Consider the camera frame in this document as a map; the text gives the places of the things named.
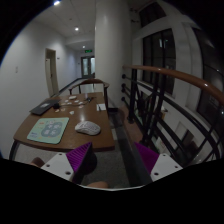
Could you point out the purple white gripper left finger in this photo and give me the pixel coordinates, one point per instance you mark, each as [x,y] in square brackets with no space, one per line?
[69,165]

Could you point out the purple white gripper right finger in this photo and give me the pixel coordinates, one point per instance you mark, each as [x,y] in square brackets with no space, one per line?
[152,166]

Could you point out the white computer mouse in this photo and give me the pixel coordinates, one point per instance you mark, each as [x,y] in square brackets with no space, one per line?
[88,127]

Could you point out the green patterned mouse pad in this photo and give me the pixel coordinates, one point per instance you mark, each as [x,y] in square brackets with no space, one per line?
[48,130]

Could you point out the wooden chair back foreground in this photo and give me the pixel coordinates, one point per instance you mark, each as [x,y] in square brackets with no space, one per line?
[38,162]

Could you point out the black metal railing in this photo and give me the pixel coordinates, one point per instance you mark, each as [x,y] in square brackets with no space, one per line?
[145,108]

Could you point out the brown wooden table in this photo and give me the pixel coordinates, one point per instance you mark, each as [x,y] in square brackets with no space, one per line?
[84,111]

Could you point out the white notepad with pen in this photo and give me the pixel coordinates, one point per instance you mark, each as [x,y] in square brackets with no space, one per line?
[101,107]

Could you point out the dark grey laptop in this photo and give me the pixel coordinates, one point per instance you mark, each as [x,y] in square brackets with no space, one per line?
[43,107]

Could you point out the wooden stair handrail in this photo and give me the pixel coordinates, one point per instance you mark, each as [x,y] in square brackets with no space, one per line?
[193,80]

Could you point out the double glass door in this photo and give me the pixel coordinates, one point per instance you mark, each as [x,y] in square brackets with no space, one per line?
[88,66]

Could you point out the beige side door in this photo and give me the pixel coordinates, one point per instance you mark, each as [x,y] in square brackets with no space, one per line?
[51,72]

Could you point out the green exit sign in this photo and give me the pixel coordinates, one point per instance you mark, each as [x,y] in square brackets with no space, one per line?
[88,51]

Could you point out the white round pillar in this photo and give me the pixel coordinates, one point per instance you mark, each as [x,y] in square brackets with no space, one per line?
[113,45]

